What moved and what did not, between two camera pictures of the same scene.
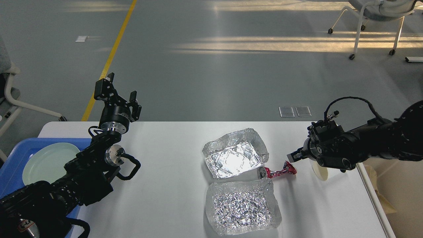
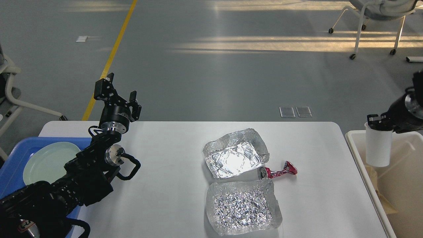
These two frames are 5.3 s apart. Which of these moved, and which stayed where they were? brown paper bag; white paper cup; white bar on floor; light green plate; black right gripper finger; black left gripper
Moved: white paper cup; black right gripper finger
Stayed: white bar on floor; brown paper bag; black left gripper; light green plate
